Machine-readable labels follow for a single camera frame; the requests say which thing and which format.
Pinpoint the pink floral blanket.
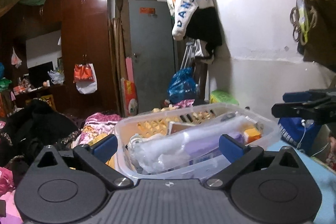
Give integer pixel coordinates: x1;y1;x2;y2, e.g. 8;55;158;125
74;113;122;146

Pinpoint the blue shopping bag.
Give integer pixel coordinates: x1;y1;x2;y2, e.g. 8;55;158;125
278;118;322;154

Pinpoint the green box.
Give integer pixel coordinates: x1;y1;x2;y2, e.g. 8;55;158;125
210;90;239;105

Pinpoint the translucent plastic basket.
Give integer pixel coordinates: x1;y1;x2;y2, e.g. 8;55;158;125
114;103;280;182

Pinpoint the purple package in basket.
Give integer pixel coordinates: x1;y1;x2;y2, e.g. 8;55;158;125
127;113;253;174

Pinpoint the orange white hanging bag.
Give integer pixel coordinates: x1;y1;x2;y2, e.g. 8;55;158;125
73;54;97;94

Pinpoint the brown hanging tote bag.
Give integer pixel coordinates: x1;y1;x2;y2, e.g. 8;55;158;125
299;0;335;72

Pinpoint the blue plastic garbage bag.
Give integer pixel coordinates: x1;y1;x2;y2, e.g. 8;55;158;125
167;67;197;104

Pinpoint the grey door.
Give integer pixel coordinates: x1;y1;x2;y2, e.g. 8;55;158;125
129;0;175;113

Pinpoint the red brown wardrobe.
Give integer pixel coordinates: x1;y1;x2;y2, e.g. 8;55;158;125
1;0;121;116

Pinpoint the white black hanging jacket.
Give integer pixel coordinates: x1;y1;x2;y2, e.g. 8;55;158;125
172;0;222;64

